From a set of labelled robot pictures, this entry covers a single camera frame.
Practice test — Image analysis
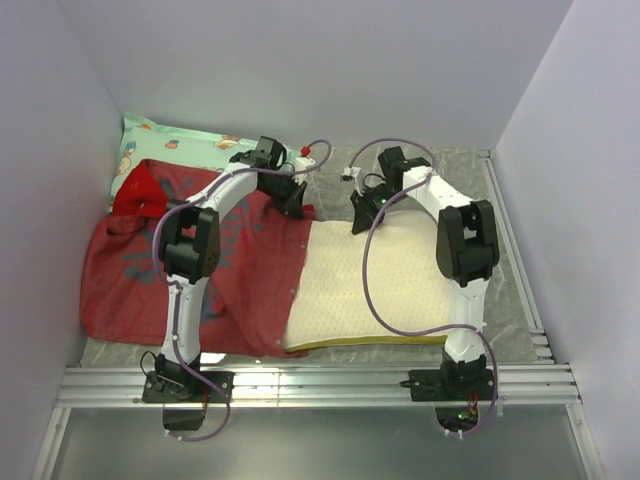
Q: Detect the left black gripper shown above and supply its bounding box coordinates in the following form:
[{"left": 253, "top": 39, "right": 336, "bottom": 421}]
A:
[{"left": 260, "top": 172, "right": 309, "bottom": 221}]

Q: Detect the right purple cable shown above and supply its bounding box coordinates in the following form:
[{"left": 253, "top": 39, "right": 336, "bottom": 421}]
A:
[{"left": 344, "top": 138, "right": 501, "bottom": 439}]

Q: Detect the red patterned pillowcase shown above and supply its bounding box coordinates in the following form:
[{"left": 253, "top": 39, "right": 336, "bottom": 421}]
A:
[{"left": 80, "top": 159, "right": 315, "bottom": 358}]

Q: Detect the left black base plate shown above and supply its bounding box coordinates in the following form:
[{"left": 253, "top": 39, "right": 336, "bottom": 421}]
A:
[{"left": 141, "top": 371, "right": 234, "bottom": 433}]

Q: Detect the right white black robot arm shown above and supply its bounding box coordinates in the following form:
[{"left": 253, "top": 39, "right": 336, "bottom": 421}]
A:
[{"left": 341, "top": 145, "right": 500, "bottom": 400}]

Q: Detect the aluminium front rail frame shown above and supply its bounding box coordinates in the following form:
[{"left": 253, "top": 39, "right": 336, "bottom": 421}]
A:
[{"left": 32, "top": 363, "right": 605, "bottom": 479}]

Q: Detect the mint green cartoon pillow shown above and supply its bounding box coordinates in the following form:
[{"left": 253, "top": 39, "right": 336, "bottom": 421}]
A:
[{"left": 114, "top": 112, "right": 296, "bottom": 187}]

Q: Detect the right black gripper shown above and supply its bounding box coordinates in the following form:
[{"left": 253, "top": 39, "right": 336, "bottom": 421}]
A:
[{"left": 350, "top": 184, "right": 408, "bottom": 236}]

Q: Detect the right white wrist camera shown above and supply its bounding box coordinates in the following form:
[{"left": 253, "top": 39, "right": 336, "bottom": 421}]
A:
[{"left": 339, "top": 166, "right": 361, "bottom": 183}]

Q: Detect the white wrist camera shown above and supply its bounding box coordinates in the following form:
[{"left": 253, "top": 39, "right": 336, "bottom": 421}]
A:
[
  {"left": 291, "top": 145, "right": 317, "bottom": 185},
  {"left": 339, "top": 166, "right": 361, "bottom": 183}
]

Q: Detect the purple cable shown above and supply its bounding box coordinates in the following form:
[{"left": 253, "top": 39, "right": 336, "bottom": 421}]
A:
[
  {"left": 150, "top": 139, "right": 333, "bottom": 443},
  {"left": 344, "top": 138, "right": 501, "bottom": 439}
]

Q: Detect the cream yellow foam pillow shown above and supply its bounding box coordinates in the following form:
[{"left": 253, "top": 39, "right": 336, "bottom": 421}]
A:
[{"left": 284, "top": 210, "right": 452, "bottom": 353}]

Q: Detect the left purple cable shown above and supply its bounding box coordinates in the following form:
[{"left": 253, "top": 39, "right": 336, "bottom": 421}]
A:
[{"left": 150, "top": 139, "right": 333, "bottom": 443}]

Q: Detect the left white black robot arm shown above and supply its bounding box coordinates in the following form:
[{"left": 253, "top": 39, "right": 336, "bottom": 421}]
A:
[{"left": 152, "top": 136, "right": 318, "bottom": 402}]

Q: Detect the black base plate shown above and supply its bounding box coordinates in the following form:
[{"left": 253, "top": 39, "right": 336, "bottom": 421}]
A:
[
  {"left": 141, "top": 371, "right": 234, "bottom": 433},
  {"left": 399, "top": 367, "right": 497, "bottom": 434}
]

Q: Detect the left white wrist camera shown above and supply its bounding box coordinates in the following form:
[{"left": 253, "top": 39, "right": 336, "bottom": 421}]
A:
[{"left": 291, "top": 145, "right": 317, "bottom": 185}]

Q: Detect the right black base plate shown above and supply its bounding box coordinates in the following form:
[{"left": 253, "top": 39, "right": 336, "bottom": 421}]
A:
[{"left": 399, "top": 367, "right": 497, "bottom": 434}]

